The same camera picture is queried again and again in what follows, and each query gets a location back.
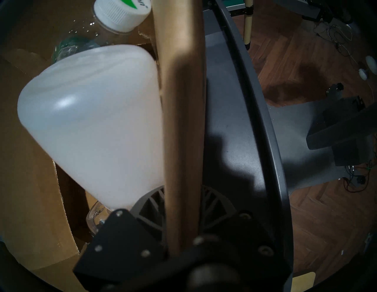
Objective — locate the grey metal robot base plate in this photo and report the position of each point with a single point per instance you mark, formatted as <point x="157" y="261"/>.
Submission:
<point x="294" y="132"/>

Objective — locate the brown cardboard storage box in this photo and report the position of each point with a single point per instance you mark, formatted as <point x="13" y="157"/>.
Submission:
<point x="182" y="88"/>

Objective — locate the green cart with cream pipes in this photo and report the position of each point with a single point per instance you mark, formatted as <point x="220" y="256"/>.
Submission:
<point x="248" y="26"/>

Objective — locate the light wooden table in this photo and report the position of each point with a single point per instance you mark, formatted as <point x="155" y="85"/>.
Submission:
<point x="303" y="282"/>

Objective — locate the white plastic jug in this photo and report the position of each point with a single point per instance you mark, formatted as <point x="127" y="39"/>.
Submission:
<point x="94" y="117"/>

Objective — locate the white round plug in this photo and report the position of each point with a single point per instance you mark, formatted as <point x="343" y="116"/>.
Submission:
<point x="363" y="74"/>
<point x="371" y="63"/>

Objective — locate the clear glass jar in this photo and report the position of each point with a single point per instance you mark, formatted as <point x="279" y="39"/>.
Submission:
<point x="95" y="216"/>

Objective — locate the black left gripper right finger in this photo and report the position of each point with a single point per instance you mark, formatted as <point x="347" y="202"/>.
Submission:
<point x="244" y="241"/>

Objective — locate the black base knob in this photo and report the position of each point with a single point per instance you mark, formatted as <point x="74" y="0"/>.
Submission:
<point x="336" y="89"/>

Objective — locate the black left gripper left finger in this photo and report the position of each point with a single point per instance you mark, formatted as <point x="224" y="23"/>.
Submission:
<point x="123" y="244"/>

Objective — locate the clear bottle with white cap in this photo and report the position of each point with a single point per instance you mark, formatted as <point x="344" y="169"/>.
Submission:
<point x="117" y="14"/>

